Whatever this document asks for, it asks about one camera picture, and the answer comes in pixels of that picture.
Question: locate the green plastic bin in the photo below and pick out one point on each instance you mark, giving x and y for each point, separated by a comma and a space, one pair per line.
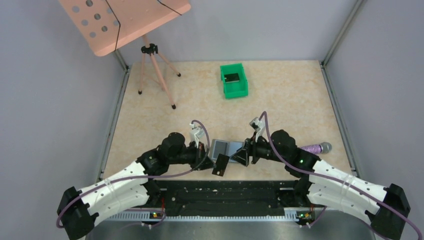
235, 83

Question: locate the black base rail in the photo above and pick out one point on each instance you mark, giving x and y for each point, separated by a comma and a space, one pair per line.
229, 198

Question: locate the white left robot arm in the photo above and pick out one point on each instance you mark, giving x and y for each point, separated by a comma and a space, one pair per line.
81, 210

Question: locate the grey card holder wallet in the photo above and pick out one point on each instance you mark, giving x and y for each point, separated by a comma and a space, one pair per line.
223, 147

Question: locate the pink music stand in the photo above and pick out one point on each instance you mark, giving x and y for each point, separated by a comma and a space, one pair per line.
108, 25

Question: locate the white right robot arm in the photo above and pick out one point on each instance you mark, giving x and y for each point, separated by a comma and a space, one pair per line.
319, 183

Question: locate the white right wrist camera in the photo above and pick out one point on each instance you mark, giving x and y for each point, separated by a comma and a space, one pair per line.
258, 125

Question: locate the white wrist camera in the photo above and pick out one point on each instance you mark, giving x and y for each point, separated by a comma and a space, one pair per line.
196, 133
258, 125

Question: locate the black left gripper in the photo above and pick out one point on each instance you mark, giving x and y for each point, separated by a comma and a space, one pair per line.
199, 154

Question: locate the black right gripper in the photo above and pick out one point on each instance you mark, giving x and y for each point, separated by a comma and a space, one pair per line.
242, 155

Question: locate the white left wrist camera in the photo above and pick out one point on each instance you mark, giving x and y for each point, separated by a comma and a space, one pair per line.
196, 133

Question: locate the black credit card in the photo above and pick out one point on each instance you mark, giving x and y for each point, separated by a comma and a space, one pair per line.
221, 165

